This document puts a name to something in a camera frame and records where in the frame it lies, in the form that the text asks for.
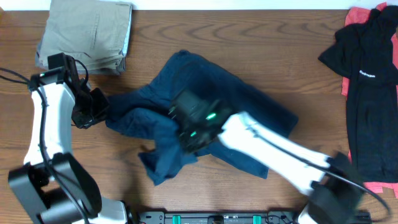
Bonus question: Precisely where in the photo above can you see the navy blue shorts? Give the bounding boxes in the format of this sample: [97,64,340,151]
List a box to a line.
[106,50,299,185]

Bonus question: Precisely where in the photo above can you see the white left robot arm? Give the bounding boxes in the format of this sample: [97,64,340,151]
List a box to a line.
[8,68,131,224]

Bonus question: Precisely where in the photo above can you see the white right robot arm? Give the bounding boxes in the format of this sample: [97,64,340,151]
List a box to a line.
[175,109,371,224]

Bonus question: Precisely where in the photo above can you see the folded grey garment underneath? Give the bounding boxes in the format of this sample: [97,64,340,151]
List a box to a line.
[35,41,126,75]

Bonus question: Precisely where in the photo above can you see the folded khaki shorts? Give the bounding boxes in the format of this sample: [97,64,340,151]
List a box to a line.
[37,0,133,70]

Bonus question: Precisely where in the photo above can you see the black t-shirt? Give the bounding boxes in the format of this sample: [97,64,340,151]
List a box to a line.
[318,6,397,183]

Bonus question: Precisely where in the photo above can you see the red garment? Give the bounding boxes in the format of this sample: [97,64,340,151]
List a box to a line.
[341,7,397,198]

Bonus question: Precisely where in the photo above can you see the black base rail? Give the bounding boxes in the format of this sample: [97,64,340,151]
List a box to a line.
[136,211,299,224]

